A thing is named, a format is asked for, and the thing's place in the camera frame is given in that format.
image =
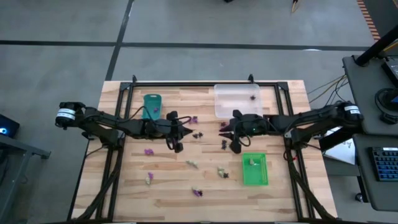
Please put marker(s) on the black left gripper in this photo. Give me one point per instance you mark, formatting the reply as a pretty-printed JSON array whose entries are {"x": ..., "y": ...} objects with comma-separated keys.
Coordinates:
[{"x": 161, "y": 129}]

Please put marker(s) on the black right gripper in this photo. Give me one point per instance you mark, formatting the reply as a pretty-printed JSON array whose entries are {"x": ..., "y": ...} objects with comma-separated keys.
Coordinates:
[{"x": 258, "y": 123}]

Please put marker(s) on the black plastic spider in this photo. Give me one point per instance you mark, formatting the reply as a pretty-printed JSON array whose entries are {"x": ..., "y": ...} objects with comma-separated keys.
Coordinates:
[
  {"x": 200, "y": 193},
  {"x": 224, "y": 147},
  {"x": 252, "y": 97},
  {"x": 226, "y": 175},
  {"x": 196, "y": 135},
  {"x": 201, "y": 134},
  {"x": 224, "y": 142}
]

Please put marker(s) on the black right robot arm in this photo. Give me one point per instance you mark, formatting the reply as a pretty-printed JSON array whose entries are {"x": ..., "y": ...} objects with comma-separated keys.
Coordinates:
[{"x": 311, "y": 119}]

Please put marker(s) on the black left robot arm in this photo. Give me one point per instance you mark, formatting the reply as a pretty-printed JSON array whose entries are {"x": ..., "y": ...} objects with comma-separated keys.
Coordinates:
[{"x": 102, "y": 123}]

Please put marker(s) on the clear plastic bin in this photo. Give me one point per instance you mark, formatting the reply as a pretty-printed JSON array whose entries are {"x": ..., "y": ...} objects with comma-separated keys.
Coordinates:
[{"x": 236, "y": 102}]

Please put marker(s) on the teal plastic bin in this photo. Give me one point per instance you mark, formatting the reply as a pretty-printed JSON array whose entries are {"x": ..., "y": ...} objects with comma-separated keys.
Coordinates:
[{"x": 150, "y": 101}]

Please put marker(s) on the green plastic basket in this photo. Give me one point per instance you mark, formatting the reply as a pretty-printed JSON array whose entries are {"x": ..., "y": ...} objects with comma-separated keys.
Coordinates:
[{"x": 261, "y": 174}]

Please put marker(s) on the black table clamp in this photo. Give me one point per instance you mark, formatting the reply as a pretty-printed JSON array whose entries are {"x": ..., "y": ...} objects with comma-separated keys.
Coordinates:
[
  {"x": 134, "y": 78},
  {"x": 250, "y": 77}
]

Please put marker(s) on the black desk support bar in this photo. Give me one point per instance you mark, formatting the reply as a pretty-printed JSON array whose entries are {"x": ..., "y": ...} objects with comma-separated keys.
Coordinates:
[{"x": 342, "y": 137}]

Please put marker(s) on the white paper sheet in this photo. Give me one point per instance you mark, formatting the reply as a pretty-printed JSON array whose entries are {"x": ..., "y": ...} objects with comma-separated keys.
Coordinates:
[{"x": 342, "y": 152}]

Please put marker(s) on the grey workstation desk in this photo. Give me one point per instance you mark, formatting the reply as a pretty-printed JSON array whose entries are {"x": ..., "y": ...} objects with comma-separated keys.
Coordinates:
[
  {"x": 373, "y": 77},
  {"x": 362, "y": 174}
]

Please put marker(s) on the black caster wheel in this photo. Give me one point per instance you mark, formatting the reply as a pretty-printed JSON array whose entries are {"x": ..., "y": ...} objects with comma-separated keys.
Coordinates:
[{"x": 359, "y": 197}]

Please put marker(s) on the black round device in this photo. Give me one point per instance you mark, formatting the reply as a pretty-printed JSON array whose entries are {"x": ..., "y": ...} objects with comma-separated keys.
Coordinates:
[{"x": 384, "y": 102}]

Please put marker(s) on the blue backlit keyboard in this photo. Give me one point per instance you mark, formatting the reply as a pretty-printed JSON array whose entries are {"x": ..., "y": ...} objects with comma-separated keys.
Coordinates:
[{"x": 385, "y": 163}]

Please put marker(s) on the black diagonal pole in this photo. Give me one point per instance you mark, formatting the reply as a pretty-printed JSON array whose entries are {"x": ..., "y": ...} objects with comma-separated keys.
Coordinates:
[{"x": 373, "y": 49}]

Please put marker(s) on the grey metal bench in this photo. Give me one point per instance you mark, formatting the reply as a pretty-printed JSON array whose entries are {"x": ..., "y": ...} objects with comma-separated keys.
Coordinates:
[{"x": 12, "y": 149}]

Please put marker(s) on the dark laptop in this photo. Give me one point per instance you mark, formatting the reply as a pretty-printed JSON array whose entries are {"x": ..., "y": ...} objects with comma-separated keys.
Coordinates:
[{"x": 392, "y": 70}]

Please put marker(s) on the black box with blue light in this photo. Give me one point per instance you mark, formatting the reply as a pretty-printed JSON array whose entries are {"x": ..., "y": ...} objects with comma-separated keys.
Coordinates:
[{"x": 11, "y": 124}]

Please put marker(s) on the orange striped floor mat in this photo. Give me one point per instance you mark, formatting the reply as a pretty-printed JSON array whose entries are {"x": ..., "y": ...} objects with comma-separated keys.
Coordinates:
[{"x": 368, "y": 18}]

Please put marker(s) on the black aluminium table frame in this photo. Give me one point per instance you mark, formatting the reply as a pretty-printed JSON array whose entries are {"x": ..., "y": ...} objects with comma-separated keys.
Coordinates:
[{"x": 202, "y": 84}]

